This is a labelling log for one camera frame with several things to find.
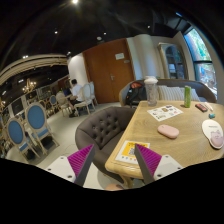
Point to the arched glass cabinet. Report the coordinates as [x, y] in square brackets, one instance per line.
[173, 61]

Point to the pink computer mouse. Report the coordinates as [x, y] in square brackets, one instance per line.
[168, 131]

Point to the green cylindrical bottle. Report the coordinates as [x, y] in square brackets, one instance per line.
[187, 96]

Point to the seated person white shirt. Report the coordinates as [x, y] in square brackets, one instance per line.
[76, 96]

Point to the grey sofa with cushions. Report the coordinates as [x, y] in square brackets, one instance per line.
[174, 89]

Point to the white sticker sheet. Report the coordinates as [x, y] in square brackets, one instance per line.
[164, 112]

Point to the blue white chair left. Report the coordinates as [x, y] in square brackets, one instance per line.
[16, 134]

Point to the small blue eraser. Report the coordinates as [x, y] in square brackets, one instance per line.
[211, 116]

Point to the white dining chair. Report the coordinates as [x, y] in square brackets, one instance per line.
[87, 99]

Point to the brown wooden door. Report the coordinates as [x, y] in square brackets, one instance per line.
[109, 67]

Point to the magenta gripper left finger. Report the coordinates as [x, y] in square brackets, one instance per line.
[80, 163]

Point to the blue white chair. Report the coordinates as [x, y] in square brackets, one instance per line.
[36, 119]
[16, 134]

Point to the yellow QR code sign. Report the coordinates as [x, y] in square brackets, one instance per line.
[126, 153]

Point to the grey tufted armchair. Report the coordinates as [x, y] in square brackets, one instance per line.
[104, 129]

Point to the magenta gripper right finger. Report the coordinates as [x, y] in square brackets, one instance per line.
[148, 161]

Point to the blue white chair front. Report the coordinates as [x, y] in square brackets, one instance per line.
[36, 119]

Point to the white pen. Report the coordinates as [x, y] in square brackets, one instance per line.
[208, 106]

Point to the black backpack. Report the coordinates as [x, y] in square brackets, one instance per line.
[136, 93]

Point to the red black small device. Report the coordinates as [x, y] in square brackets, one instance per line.
[201, 107]

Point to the white cat mouse pad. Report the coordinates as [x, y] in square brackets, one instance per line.
[214, 133]

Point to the clear plastic water bottle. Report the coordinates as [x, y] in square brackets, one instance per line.
[151, 90]

